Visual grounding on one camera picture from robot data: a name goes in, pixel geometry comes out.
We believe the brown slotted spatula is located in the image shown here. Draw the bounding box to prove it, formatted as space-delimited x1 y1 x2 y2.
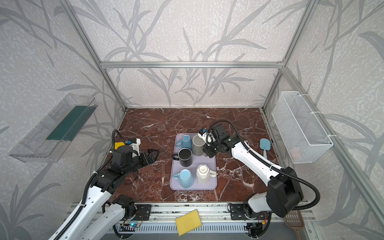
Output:
284 211 305 240

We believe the yellow sponge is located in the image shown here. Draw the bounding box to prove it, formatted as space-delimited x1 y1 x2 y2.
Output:
175 210 202 236

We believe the lavender plastic tray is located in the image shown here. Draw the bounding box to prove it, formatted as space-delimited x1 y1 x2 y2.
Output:
169 133 218 191

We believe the grey mug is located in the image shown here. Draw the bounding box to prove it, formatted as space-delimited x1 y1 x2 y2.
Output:
192 135 207 157

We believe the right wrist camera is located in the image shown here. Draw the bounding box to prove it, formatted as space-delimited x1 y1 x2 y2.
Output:
198 128 215 145

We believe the green circuit board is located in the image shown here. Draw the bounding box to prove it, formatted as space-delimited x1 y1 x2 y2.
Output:
120 223 141 232

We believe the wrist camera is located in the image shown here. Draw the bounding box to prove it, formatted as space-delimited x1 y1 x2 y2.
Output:
198 128 215 145
126 138 141 154

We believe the blue dotted square mug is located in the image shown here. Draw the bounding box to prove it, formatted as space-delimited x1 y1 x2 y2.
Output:
175 135 193 150

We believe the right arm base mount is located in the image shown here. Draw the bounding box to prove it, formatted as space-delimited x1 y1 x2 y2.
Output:
227 203 268 221

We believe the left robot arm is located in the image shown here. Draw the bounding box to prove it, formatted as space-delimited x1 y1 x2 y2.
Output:
50 144 160 240

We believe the white wire basket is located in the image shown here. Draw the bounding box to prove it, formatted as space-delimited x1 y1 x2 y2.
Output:
272 91 334 164

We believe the light blue mug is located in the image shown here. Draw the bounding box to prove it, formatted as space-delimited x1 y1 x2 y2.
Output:
173 169 194 189

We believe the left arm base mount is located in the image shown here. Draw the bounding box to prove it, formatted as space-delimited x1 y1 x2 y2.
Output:
127 204 152 221

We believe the black mug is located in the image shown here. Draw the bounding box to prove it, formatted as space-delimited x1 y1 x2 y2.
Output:
172 148 193 167

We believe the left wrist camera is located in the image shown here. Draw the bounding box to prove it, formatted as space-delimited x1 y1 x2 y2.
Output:
126 138 141 154

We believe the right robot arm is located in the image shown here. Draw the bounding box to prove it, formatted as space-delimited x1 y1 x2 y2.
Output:
198 121 321 219

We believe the yellow spatula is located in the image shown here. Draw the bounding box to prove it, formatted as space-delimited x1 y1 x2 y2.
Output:
114 142 126 150

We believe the clear plastic shelf bin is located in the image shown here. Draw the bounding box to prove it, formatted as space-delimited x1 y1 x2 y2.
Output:
9 94 98 163

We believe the light blue spatula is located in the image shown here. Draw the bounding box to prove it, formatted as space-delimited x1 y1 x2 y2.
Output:
259 138 271 159

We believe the white faceted mug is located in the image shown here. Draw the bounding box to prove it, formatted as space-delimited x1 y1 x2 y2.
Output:
196 165 217 185

